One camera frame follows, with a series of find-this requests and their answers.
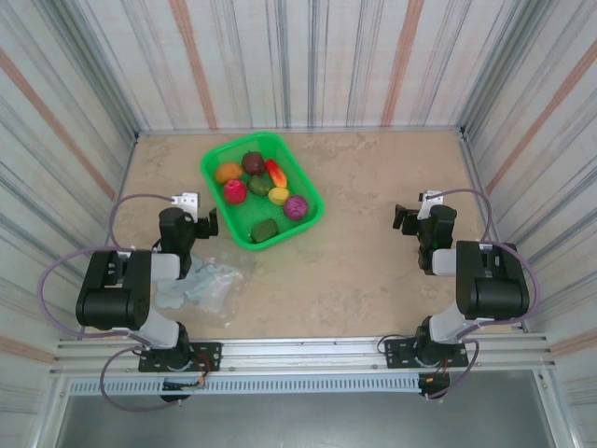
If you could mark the red toy strawberry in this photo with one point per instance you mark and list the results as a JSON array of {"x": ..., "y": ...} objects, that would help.
[{"x": 234, "y": 191}]

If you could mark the dark green toy vegetable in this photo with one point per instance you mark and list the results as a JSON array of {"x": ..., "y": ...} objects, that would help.
[{"x": 264, "y": 231}]

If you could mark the clear zip-top bag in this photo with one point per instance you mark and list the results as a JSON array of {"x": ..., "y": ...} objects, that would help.
[{"x": 210, "y": 284}]

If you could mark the green toy bell pepper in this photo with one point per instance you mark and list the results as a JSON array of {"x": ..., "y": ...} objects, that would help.
[{"x": 259, "y": 186}]

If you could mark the green plastic basket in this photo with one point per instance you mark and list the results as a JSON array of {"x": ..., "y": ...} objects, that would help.
[{"x": 280, "y": 228}]

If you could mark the yellow toy lemon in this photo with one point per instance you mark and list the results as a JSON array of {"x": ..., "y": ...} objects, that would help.
[{"x": 279, "y": 196}]

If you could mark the dark red toy fruit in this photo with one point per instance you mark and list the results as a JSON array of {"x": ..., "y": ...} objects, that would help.
[{"x": 254, "y": 163}]

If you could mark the red yellow toy pepper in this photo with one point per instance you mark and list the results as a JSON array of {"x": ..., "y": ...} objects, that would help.
[{"x": 276, "y": 173}]

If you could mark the purple toy cabbage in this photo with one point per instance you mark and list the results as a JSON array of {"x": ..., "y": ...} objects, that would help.
[{"x": 296, "y": 208}]

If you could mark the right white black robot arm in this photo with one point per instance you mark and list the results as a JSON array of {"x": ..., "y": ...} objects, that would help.
[{"x": 494, "y": 289}]

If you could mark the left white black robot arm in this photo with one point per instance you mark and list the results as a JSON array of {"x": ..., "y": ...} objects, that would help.
[{"x": 112, "y": 303}]

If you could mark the orange toy fruit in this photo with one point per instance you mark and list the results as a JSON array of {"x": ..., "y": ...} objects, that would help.
[{"x": 228, "y": 172}]

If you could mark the black connector box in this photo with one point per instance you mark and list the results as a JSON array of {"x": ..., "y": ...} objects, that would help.
[
  {"x": 175, "y": 394},
  {"x": 434, "y": 385}
]

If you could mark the grey metal panel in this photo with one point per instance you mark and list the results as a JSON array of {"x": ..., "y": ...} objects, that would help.
[{"x": 303, "y": 420}]

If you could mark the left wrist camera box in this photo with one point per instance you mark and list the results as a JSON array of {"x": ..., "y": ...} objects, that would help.
[{"x": 186, "y": 200}]

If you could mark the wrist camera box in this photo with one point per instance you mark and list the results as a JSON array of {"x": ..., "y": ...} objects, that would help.
[
  {"x": 431, "y": 198},
  {"x": 186, "y": 200}
]

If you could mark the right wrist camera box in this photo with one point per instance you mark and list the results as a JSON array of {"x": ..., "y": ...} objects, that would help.
[{"x": 431, "y": 198}]

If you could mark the aluminium frame side rail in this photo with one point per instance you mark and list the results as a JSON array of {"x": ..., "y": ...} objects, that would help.
[
  {"x": 485, "y": 224},
  {"x": 126, "y": 172}
]

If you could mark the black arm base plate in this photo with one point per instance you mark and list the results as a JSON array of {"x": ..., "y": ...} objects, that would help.
[
  {"x": 210, "y": 357},
  {"x": 396, "y": 352}
]

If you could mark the aluminium mounting rail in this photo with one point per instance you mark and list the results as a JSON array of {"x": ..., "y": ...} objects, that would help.
[{"x": 303, "y": 354}]

